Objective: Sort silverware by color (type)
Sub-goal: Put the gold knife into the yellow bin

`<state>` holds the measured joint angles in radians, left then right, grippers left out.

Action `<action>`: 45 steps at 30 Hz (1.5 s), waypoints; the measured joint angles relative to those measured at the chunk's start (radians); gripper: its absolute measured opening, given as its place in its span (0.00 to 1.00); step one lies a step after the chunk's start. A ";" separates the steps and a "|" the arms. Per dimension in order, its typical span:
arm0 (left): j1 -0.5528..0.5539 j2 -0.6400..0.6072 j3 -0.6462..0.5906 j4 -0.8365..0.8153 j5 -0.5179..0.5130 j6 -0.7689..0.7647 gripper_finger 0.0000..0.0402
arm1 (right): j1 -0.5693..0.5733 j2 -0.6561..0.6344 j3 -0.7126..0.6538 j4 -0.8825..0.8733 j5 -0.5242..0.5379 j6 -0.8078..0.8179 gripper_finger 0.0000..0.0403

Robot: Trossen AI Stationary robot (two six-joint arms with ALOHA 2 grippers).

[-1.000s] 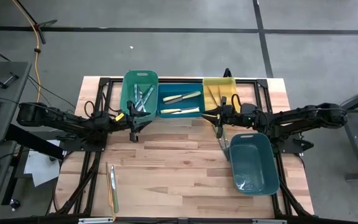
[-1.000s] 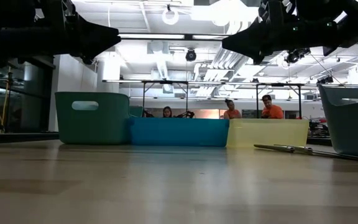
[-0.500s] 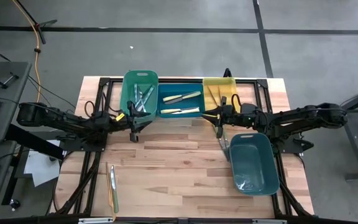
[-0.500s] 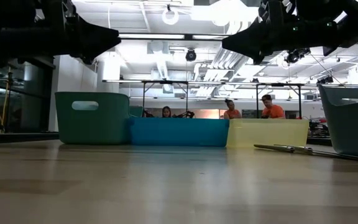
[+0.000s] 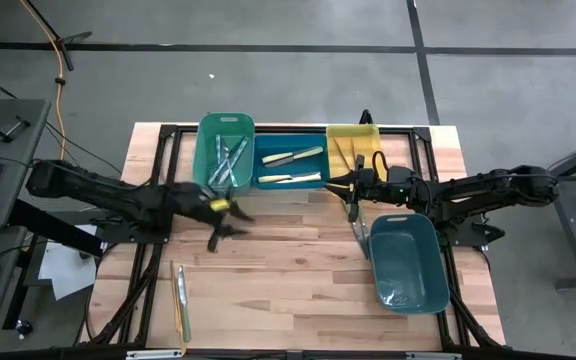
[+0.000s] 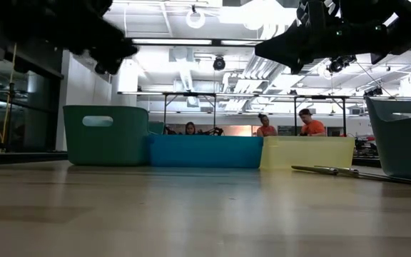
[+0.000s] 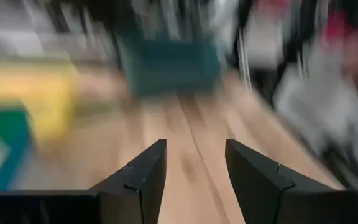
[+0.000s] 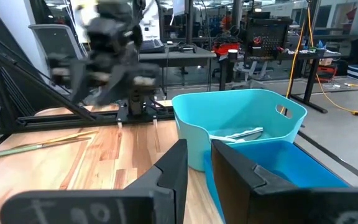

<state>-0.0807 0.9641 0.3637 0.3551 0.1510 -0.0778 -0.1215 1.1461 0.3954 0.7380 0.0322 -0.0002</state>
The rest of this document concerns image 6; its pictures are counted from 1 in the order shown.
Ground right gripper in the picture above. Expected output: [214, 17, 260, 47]
[255, 0, 399, 75]

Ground dark teal plastic bin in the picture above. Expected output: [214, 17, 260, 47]
[365, 95, 411, 183]

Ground yellow plastic tray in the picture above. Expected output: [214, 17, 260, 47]
[260, 136, 356, 171]

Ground blue plastic tray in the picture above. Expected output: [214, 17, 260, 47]
[147, 134, 264, 169]

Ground black background station frame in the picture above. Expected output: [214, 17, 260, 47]
[293, 94, 350, 137]
[161, 91, 218, 136]

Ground green plastic bin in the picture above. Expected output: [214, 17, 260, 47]
[62, 105, 166, 167]

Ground black aluminium table frame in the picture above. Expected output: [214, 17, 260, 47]
[0, 151, 383, 168]

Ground white ring light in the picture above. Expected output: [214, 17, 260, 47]
[186, 7, 206, 29]

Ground overhead light bar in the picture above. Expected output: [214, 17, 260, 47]
[126, 37, 411, 51]

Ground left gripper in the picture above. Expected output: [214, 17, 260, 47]
[61, 0, 138, 62]

